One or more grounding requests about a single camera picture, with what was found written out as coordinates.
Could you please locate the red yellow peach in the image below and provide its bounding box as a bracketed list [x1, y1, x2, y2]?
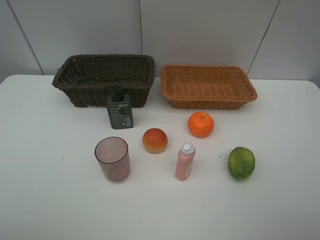
[142, 128, 168, 154]

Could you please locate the orange tangerine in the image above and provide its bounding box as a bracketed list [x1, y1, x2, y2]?
[188, 111, 215, 138]

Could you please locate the pink bottle white cap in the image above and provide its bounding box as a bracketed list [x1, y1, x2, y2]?
[175, 142, 196, 181]

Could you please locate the translucent purple plastic cup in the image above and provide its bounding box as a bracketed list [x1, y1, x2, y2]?
[94, 136, 131, 183]

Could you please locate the green lime fruit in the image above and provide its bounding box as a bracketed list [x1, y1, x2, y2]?
[228, 146, 256, 181]

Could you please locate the light brown wicker basket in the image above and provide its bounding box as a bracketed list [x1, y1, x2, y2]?
[161, 64, 258, 110]

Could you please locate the dark green pump bottle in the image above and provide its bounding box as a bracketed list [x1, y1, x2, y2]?
[106, 85, 134, 130]

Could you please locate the dark brown wicker basket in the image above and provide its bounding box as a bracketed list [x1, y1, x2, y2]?
[52, 54, 156, 108]

